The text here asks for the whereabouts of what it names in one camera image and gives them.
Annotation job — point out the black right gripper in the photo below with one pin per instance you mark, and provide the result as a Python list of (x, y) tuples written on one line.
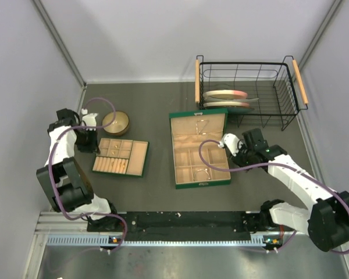
[(244, 155)]

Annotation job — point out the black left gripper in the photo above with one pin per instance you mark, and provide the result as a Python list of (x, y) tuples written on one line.
[(87, 142)]

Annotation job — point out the green jewelry tray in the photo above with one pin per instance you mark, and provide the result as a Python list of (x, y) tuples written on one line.
[(129, 158)]

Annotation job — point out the green jewelry box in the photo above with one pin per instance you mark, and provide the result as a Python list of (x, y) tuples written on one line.
[(195, 136)]

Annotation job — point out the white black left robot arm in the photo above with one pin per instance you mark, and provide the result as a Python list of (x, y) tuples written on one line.
[(63, 181)]

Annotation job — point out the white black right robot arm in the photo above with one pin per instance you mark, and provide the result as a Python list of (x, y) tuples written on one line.
[(325, 217)]

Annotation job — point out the tan ceramic bowl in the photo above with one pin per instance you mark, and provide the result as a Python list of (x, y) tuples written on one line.
[(120, 123)]

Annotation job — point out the dark green plate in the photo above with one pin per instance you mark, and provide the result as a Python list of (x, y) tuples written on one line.
[(238, 110)]

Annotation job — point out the cream pink plate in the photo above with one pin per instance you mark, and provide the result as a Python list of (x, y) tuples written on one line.
[(225, 94), (227, 104)]

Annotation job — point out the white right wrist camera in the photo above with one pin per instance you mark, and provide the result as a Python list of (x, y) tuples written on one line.
[(230, 142)]

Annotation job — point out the black wire dish rack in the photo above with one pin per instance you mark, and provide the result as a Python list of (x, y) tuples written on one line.
[(275, 89)]

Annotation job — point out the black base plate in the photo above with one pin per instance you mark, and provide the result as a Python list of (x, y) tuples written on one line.
[(194, 226)]

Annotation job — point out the grey slotted cable duct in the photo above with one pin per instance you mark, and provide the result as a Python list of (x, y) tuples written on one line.
[(110, 241)]

